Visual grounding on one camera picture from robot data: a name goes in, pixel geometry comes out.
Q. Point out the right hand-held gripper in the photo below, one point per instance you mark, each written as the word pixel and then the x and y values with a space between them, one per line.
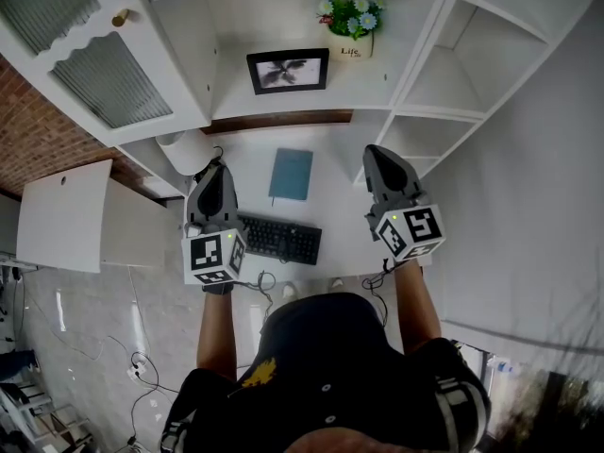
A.
pixel 415 229

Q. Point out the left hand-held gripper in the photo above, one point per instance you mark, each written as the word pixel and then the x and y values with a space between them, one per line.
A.
pixel 210 257

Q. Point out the black picture frame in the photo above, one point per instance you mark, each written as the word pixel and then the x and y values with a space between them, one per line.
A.
pixel 288 71

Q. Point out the white shelf compartment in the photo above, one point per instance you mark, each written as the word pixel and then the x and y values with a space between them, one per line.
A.
pixel 283 17

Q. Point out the person's right forearm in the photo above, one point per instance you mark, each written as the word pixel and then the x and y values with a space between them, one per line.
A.
pixel 417 305

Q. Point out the person's left forearm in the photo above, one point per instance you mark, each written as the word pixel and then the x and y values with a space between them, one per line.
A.
pixel 217 333

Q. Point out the white desk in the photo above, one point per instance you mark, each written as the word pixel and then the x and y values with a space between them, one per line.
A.
pixel 340 191

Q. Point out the white table lamp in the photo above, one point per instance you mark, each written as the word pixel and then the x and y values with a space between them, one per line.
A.
pixel 181 151

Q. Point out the teal notebook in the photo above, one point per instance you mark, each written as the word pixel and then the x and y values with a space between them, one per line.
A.
pixel 291 175

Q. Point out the black keyboard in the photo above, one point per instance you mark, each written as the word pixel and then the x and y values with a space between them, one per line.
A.
pixel 288 241

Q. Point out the person's right shoe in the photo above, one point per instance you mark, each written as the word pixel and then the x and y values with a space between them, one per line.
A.
pixel 337 282

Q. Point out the person's shoe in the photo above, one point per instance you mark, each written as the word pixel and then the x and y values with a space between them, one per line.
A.
pixel 289 290
pixel 337 282

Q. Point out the person's left shoe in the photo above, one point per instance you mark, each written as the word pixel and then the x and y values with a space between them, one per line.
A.
pixel 289 290

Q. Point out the white open shelf unit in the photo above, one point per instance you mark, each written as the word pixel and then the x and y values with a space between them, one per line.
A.
pixel 472 64

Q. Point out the white pot of blue flowers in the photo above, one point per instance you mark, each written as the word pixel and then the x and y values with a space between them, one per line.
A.
pixel 351 40

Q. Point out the white side cabinet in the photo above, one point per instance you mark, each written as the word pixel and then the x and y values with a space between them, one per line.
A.
pixel 61 215

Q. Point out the white power strip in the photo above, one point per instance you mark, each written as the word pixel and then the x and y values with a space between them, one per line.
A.
pixel 136 372

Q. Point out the person's black shirt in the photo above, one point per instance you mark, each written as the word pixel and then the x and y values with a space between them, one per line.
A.
pixel 330 361

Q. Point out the brass cabinet knob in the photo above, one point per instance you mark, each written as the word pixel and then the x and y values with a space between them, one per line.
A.
pixel 120 17

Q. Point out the grey metal table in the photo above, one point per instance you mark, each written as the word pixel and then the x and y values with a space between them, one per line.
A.
pixel 16 262

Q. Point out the clear plastic bottle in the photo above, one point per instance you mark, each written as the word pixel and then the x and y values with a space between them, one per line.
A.
pixel 503 366

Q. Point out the white metal rack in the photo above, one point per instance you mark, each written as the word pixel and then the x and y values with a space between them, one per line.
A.
pixel 28 413

